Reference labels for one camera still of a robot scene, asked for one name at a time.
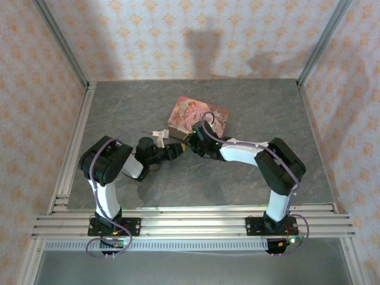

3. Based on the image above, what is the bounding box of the pink floral decorated box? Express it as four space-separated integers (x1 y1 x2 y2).
166 95 231 141

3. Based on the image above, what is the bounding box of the aluminium frame post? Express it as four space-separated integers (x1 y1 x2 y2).
296 0 353 87
31 0 90 87

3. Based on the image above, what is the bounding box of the aluminium side rail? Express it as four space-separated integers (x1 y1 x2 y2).
47 82 97 215

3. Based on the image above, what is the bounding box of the aluminium frame leg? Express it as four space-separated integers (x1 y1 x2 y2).
17 237 46 285
339 237 368 285

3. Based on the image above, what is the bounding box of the narrow aluminium table edge rail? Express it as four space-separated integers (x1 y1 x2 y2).
47 205 339 216

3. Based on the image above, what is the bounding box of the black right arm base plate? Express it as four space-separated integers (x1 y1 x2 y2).
246 216 298 238

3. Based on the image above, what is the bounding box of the slotted grey cable duct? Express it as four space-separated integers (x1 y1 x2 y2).
43 239 270 252

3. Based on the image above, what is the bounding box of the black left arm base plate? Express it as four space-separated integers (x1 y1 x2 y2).
87 217 141 238

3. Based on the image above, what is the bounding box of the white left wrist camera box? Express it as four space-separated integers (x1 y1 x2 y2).
150 128 170 149

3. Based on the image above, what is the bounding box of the wide aluminium base rail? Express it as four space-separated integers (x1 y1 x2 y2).
31 214 357 239

